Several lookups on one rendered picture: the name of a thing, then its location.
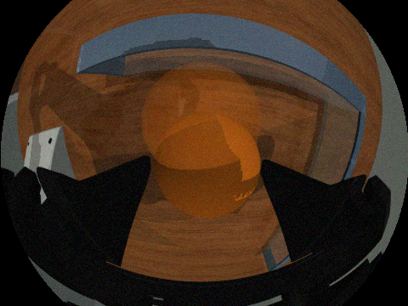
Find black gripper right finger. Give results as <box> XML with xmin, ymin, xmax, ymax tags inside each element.
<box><xmin>259</xmin><ymin>159</ymin><xmax>366</xmax><ymax>262</ymax></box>

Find clear low corner walls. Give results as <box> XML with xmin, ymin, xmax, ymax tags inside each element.
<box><xmin>88</xmin><ymin>48</ymin><xmax>360</xmax><ymax>269</ymax></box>

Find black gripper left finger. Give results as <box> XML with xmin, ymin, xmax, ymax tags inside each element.
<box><xmin>37</xmin><ymin>156</ymin><xmax>152</xmax><ymax>266</ymax></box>

